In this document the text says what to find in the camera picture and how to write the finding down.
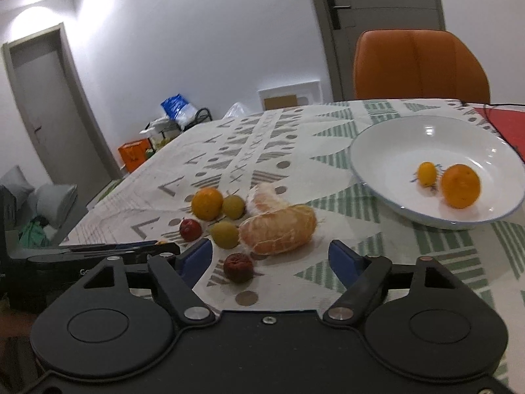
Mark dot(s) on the orange tangerine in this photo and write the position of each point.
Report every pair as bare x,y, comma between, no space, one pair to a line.
207,202
460,186

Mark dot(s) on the grey cushion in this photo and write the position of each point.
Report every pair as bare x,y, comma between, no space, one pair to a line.
14,186
55,203

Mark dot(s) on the green jujube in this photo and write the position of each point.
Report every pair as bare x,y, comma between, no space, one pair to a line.
234,207
224,234

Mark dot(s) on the small peeled tangerine piece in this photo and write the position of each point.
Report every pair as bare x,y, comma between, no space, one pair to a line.
262,198

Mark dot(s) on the orange box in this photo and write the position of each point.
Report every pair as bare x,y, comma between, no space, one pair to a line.
133,155

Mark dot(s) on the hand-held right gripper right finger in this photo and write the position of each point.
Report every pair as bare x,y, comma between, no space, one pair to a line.
343,257

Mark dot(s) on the blue plastic bag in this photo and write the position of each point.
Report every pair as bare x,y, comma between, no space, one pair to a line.
176,108

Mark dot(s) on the patterned tablecloth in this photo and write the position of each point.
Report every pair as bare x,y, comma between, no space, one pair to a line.
287,147

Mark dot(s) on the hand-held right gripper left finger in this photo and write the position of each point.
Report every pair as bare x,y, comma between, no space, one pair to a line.
196,255

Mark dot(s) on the white foam packaging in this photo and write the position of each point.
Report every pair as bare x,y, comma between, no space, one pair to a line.
309,90

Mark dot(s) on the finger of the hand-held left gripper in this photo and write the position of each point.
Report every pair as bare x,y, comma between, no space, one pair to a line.
170,249
102,246

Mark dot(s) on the white plastic bag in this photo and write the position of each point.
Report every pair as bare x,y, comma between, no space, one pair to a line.
237,111

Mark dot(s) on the brown cardboard piece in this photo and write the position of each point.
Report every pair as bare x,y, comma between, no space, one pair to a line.
281,102

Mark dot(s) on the green cloth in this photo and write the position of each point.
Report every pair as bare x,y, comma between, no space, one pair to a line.
33,234

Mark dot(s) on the plain grey door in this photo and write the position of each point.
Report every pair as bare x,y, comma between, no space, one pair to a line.
53,111

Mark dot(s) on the orange chair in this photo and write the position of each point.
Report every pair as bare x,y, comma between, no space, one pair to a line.
418,63

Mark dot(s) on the large peeled tangerine piece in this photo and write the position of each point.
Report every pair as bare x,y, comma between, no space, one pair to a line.
281,230

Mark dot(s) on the small orange kumquat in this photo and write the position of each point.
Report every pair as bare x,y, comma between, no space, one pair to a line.
427,173

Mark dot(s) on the white bowl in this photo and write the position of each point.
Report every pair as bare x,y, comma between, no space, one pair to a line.
393,152

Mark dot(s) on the dark red wrinkled jujube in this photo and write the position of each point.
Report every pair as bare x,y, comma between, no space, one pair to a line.
238,268

